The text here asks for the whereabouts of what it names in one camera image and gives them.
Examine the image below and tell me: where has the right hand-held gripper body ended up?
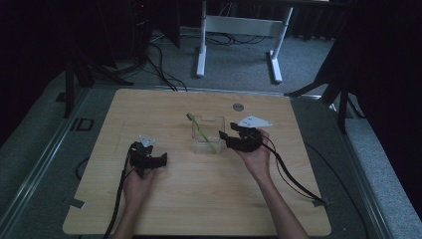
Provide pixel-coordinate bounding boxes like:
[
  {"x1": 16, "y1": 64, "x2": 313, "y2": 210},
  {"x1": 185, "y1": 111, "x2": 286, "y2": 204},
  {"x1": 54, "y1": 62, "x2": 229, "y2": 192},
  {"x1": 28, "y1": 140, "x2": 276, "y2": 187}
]
[{"x1": 236, "y1": 115, "x2": 275, "y2": 153}]

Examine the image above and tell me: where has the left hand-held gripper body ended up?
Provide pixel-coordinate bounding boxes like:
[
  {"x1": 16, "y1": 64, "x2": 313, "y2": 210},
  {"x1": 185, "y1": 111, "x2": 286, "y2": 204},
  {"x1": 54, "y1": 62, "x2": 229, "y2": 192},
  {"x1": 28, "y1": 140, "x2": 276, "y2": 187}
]
[{"x1": 128, "y1": 133, "x2": 157, "y2": 179}]

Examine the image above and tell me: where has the clear plastic box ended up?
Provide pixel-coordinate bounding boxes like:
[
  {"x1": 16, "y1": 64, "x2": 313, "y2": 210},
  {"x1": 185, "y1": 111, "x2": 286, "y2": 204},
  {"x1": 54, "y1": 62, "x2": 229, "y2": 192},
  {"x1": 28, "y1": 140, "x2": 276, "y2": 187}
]
[{"x1": 191, "y1": 115, "x2": 227, "y2": 155}]

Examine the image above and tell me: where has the green and grey toothbrush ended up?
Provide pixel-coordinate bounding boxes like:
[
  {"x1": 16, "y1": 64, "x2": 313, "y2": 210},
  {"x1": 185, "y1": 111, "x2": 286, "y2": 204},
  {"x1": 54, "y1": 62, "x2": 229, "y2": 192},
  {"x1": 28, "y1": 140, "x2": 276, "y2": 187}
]
[{"x1": 185, "y1": 112, "x2": 219, "y2": 154}]

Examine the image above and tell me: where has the person's right hand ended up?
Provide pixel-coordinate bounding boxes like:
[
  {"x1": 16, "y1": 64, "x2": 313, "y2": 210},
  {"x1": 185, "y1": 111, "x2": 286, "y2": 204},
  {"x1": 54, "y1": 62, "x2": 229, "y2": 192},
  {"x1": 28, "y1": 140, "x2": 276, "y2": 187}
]
[{"x1": 236, "y1": 128, "x2": 273, "y2": 183}]

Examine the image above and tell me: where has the person's left hand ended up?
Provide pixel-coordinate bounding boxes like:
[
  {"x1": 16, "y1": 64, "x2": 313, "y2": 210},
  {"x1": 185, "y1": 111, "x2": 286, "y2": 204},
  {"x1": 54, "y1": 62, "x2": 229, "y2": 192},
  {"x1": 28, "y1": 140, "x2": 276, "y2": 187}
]
[{"x1": 122, "y1": 161, "x2": 157, "y2": 207}]

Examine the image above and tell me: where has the black tripod stand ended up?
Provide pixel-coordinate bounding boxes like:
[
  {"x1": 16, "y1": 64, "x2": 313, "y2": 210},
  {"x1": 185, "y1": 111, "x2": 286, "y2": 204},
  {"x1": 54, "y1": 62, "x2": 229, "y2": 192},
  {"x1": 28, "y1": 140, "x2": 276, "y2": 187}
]
[
  {"x1": 62, "y1": 46, "x2": 134, "y2": 120},
  {"x1": 284, "y1": 63, "x2": 366, "y2": 134}
]

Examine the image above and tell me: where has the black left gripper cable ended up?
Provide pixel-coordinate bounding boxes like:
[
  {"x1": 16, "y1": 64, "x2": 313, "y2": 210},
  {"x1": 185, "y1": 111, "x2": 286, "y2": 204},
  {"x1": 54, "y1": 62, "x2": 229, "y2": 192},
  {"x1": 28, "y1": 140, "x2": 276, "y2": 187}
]
[{"x1": 103, "y1": 155, "x2": 136, "y2": 239}]

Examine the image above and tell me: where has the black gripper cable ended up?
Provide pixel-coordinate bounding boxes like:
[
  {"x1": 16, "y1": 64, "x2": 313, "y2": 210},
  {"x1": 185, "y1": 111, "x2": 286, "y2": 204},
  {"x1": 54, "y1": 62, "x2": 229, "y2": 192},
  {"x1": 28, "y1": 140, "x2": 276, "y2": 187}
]
[
  {"x1": 103, "y1": 155, "x2": 136, "y2": 239},
  {"x1": 260, "y1": 133, "x2": 328, "y2": 206}
]

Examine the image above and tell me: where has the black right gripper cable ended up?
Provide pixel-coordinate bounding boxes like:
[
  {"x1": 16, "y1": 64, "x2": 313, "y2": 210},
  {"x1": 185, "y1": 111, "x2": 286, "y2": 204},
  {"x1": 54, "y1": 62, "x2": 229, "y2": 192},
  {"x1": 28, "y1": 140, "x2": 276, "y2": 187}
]
[{"x1": 260, "y1": 133, "x2": 328, "y2": 206}]

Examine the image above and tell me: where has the black floor cable bundle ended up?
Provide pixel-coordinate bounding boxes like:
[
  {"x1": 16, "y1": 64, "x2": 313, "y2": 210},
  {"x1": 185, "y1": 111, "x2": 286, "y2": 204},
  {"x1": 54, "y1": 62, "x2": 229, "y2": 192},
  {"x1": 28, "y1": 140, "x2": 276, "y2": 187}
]
[{"x1": 144, "y1": 31, "x2": 189, "y2": 93}]

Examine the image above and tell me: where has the white desk frame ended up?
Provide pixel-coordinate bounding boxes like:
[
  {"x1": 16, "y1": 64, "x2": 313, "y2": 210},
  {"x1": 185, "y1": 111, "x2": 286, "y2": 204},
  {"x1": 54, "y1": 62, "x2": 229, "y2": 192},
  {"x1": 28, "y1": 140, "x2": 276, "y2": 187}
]
[{"x1": 195, "y1": 0, "x2": 295, "y2": 85}]

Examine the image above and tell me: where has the thin black floor cable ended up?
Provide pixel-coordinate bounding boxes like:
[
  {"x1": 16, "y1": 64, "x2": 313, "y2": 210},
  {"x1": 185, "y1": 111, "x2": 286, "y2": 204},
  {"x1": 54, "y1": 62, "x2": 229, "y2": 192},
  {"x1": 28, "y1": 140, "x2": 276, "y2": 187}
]
[{"x1": 304, "y1": 141, "x2": 370, "y2": 239}]

